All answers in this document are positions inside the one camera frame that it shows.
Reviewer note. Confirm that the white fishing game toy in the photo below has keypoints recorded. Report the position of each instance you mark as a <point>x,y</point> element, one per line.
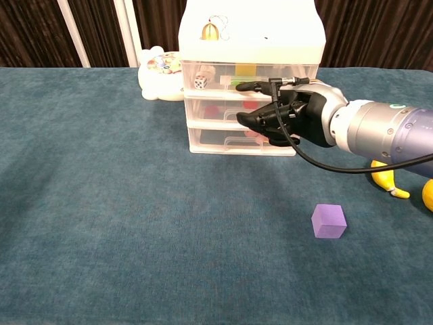
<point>155,81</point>

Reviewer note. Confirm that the teal table mat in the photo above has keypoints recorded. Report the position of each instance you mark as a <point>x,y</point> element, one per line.
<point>135,220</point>

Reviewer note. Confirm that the small gold bell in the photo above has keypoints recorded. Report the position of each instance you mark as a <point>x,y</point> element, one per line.
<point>209,32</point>

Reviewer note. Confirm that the clear plastic drawer with tube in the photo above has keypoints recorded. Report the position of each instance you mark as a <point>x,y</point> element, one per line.
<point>216,74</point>

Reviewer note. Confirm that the white dice black dots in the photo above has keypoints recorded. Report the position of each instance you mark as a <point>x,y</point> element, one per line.
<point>200,83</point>

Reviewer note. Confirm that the white metal frame post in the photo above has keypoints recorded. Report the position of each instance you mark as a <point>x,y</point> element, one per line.
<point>126,34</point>
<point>72,34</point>

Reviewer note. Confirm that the yellow pear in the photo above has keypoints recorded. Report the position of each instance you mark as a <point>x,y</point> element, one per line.
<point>429,196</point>

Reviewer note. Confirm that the yellow banana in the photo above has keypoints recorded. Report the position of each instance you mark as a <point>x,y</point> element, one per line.
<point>385,179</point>

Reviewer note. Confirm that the white plastic drawer cabinet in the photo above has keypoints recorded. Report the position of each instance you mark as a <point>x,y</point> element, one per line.
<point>253,34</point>

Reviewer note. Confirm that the green and white tube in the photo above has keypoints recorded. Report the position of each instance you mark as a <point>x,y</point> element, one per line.
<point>232,81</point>

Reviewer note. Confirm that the purple cube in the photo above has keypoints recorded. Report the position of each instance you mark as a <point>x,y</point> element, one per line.
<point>328,221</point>

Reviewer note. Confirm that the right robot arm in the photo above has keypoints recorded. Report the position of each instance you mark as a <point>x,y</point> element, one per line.
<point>389,132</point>

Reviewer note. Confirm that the red ball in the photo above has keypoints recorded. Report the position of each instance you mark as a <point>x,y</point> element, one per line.
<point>212,111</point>

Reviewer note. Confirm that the clear drawer with red balls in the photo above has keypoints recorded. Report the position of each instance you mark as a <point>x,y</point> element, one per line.
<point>199,111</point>

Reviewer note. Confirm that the clear drawer with pink toy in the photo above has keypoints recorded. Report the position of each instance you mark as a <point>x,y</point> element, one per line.
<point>211,140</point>

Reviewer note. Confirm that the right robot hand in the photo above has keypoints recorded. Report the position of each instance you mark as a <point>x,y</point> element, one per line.
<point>314,115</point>

